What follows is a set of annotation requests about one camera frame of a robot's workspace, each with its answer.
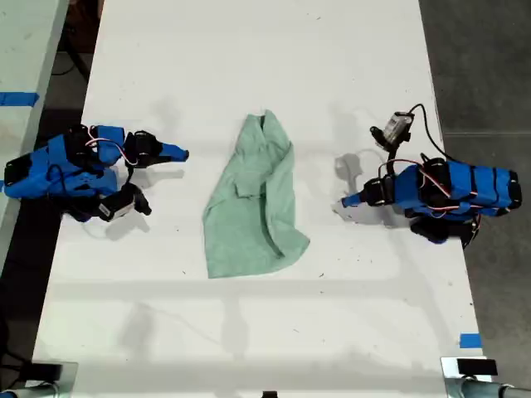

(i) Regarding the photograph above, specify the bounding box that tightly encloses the black camera box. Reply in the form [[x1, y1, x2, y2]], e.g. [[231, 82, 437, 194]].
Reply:
[[98, 194, 139, 223], [369, 110, 416, 151]]

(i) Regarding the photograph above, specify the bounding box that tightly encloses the metal table clamp bracket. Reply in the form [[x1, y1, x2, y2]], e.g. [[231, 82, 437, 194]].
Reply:
[[23, 360, 80, 393], [440, 356, 499, 391]]

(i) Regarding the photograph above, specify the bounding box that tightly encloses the small black box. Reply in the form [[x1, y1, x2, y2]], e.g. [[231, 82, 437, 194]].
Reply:
[[30, 362, 64, 381], [455, 358, 499, 376]]

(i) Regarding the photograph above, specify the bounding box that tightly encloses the long blue tape strip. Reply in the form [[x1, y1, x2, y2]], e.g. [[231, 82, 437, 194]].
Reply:
[[0, 91, 41, 107]]

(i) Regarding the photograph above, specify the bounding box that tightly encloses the grey metal pipe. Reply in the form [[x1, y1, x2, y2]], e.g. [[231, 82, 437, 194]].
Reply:
[[446, 377, 531, 398]]

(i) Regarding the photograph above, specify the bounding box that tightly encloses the black camera stalk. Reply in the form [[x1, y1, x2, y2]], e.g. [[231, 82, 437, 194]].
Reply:
[[379, 143, 406, 176], [124, 182, 153, 216]]

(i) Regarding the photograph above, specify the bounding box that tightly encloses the short blue tape strip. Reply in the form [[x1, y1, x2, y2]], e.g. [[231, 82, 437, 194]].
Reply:
[[459, 332, 484, 350]]

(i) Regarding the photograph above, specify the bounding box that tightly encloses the pale side table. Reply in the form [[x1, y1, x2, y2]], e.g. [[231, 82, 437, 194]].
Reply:
[[0, 0, 71, 266]]

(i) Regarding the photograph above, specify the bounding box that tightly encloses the red white servo wire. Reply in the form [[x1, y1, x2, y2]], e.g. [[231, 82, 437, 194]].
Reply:
[[85, 135, 139, 167], [417, 165, 472, 219]]

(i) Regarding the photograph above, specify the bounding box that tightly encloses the pale green t-shirt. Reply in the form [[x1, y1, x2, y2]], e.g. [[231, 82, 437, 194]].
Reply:
[[202, 109, 312, 280]]

